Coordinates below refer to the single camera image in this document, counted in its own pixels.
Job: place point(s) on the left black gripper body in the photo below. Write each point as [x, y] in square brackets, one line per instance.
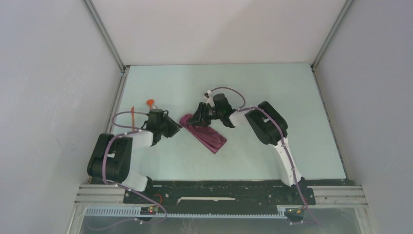
[161, 126]

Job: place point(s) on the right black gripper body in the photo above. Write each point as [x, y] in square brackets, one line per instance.
[210, 113]

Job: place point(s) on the orange plastic spoon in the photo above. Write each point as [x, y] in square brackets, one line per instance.
[150, 103]

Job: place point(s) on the maroon cloth napkin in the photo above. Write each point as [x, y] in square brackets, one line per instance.
[209, 137]

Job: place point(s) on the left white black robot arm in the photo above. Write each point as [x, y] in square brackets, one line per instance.
[112, 155]

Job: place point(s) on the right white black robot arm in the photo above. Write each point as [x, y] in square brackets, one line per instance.
[267, 124]

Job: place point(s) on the orange plastic knife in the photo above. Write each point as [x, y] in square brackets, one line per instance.
[132, 119]

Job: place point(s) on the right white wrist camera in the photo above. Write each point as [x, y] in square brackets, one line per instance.
[209, 98]

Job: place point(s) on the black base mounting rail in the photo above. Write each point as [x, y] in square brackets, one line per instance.
[224, 197]

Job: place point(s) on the white cable duct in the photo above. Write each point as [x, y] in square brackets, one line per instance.
[136, 212]

